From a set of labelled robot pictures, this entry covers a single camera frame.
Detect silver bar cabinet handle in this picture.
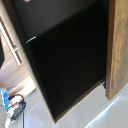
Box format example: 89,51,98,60
0,18,23,67

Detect dark brown wooden cabinet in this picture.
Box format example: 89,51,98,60
0,0,128,124

